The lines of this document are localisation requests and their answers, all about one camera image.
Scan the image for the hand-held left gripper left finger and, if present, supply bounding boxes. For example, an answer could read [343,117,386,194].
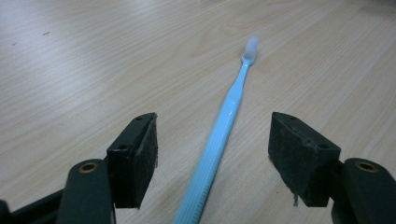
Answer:
[106,112,159,209]

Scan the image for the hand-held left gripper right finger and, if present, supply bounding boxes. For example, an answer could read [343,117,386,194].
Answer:
[267,111,342,208]

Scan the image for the light blue toothbrush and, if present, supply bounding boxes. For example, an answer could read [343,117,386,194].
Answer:
[172,35,260,224]

